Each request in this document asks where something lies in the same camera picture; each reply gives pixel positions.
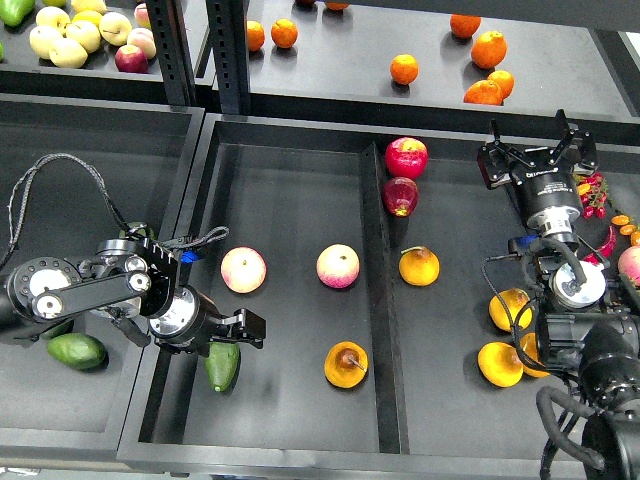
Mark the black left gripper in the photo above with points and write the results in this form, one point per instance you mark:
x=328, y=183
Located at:
x=193, y=321

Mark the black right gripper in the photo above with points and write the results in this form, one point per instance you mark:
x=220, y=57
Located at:
x=543, y=177

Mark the green avocado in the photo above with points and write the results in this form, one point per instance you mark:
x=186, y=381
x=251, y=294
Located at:
x=142, y=229
x=58, y=330
x=222, y=364
x=76, y=350

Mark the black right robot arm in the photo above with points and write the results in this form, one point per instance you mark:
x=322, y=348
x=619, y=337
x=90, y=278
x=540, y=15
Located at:
x=580, y=324

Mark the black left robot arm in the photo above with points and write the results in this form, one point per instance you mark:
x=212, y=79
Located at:
x=133, y=281

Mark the green avocado top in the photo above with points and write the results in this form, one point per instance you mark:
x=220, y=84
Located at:
x=142, y=229

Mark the green avocado bottom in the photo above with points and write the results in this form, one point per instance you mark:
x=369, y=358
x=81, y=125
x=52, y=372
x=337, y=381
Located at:
x=76, y=350

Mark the orange lower right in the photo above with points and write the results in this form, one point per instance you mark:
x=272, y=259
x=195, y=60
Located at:
x=504, y=79

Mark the orange lowest right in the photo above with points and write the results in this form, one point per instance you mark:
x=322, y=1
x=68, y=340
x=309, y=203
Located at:
x=484, y=92

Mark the pink apple left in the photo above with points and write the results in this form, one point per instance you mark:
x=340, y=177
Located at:
x=243, y=270

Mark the pink apple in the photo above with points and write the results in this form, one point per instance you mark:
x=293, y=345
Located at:
x=338, y=266
x=243, y=270

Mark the large orange right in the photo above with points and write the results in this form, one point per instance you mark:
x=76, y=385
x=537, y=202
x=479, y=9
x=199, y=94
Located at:
x=489, y=50

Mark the cherry tomato bunch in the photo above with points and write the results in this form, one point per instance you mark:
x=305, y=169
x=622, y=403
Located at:
x=593, y=193

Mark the pink apple right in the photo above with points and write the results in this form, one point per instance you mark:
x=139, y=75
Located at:
x=338, y=266

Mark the orange top right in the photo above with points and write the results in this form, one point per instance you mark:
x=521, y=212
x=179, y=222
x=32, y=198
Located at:
x=464, y=26

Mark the bright red apple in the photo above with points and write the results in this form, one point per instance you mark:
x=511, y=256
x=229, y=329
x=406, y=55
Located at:
x=406, y=157

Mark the orange cherry tomatoes small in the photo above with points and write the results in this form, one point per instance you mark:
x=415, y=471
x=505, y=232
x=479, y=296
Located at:
x=627, y=227

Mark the orange centre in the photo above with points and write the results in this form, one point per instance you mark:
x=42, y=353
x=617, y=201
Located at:
x=404, y=69

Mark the red chili pepper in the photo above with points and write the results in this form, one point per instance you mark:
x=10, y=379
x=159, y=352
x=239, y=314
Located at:
x=605, y=249

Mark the dark red apple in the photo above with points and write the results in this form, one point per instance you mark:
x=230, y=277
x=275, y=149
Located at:
x=400, y=196

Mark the black centre tray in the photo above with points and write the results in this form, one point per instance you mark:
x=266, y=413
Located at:
x=289, y=190

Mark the black tray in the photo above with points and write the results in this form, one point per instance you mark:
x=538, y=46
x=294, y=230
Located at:
x=60, y=160
x=289, y=190

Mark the pink peach right edge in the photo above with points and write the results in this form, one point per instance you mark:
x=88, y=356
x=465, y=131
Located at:
x=629, y=264

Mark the black tray divider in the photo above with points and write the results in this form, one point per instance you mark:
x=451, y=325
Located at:
x=393, y=436

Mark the black left tray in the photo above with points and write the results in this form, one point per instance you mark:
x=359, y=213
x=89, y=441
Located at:
x=60, y=160

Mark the orange far left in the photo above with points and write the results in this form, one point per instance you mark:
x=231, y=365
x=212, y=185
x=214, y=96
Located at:
x=255, y=35

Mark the red apple on shelf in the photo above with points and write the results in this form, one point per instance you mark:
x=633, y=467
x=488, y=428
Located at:
x=131, y=59

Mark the pale peach on shelf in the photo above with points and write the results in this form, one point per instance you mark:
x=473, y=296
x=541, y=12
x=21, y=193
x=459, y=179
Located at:
x=143, y=38

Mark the yellow apple right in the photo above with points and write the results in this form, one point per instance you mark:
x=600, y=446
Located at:
x=115, y=28

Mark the yellow apple lower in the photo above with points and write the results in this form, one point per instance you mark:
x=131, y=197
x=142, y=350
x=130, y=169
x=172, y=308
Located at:
x=67, y=53

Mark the yellow apple middle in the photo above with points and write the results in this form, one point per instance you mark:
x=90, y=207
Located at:
x=86, y=33

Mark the yellow apple left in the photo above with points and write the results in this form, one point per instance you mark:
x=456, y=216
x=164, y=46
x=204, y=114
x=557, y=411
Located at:
x=42, y=38

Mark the black shelf post right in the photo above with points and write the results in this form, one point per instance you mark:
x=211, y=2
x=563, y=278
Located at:
x=228, y=38

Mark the black shelf post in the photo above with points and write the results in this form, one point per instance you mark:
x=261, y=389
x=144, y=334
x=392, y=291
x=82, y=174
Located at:
x=228, y=38
x=172, y=51

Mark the black shelf post left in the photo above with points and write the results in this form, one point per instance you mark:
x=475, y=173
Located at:
x=172, y=51

